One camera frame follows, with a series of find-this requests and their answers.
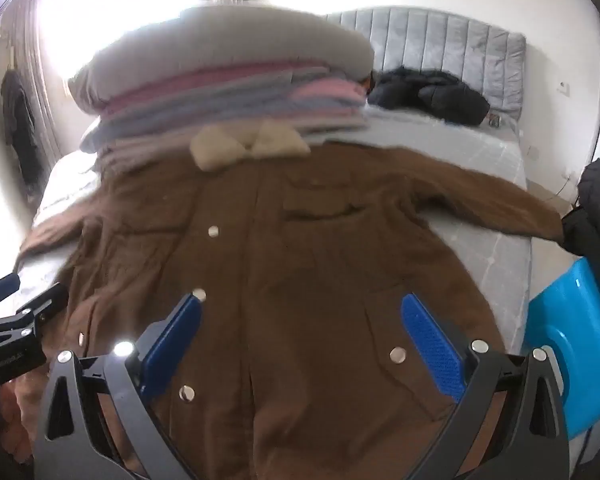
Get brown coat with fur collar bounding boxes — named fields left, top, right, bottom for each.
left=0, top=122, right=563, bottom=480

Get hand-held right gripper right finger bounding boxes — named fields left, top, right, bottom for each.
left=400, top=292, right=571, bottom=480

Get blue plastic chair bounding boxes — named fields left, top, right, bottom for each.
left=522, top=257, right=600, bottom=442

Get bed with grey sheet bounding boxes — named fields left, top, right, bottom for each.
left=17, top=105, right=536, bottom=361

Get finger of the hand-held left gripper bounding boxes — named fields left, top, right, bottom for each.
left=0, top=282, right=70, bottom=337
left=0, top=272, right=22, bottom=313

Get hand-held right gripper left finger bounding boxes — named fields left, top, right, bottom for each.
left=32, top=292, right=203, bottom=480

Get black puffer jacket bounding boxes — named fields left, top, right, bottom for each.
left=367, top=67, right=492, bottom=127

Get pink folded blanket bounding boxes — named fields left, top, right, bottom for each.
left=102, top=62, right=368, bottom=116

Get blue-grey folded blanket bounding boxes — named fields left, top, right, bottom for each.
left=80, top=85, right=370, bottom=148

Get stack of folded blankets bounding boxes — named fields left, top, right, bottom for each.
left=67, top=5, right=376, bottom=113

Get black cloth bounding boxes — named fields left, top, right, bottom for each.
left=560, top=157, right=600, bottom=311

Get beige folded blanket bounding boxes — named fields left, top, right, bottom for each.
left=95, top=125, right=331, bottom=161

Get hanging dark clothes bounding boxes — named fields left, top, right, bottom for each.
left=0, top=67, right=42, bottom=196

